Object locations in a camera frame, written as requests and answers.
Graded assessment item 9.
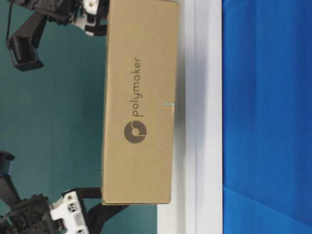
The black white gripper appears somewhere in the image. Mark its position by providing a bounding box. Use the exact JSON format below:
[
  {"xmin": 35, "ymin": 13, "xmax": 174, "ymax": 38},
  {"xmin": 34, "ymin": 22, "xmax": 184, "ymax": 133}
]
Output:
[
  {"xmin": 0, "ymin": 187, "xmax": 128, "ymax": 234},
  {"xmin": 47, "ymin": 0, "xmax": 109, "ymax": 37}
]

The brown polymaker cardboard box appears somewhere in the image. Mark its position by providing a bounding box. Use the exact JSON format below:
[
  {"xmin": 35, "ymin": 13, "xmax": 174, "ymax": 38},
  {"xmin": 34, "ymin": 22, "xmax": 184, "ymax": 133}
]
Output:
[{"xmin": 101, "ymin": 0, "xmax": 179, "ymax": 205}]

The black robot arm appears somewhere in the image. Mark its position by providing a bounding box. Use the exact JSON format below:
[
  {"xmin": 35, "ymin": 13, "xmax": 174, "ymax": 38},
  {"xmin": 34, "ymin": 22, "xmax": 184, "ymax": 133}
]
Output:
[{"xmin": 0, "ymin": 0, "xmax": 125, "ymax": 234}]

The white stand platform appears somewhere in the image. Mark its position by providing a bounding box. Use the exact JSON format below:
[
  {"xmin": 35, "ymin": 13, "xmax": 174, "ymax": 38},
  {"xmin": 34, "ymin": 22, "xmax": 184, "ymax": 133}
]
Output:
[{"xmin": 157, "ymin": 0, "xmax": 223, "ymax": 234}]

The teal backdrop sheet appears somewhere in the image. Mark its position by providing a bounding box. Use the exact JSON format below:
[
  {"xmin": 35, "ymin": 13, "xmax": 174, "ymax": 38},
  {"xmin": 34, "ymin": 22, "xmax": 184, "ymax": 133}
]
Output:
[{"xmin": 0, "ymin": 0, "xmax": 161, "ymax": 234}]

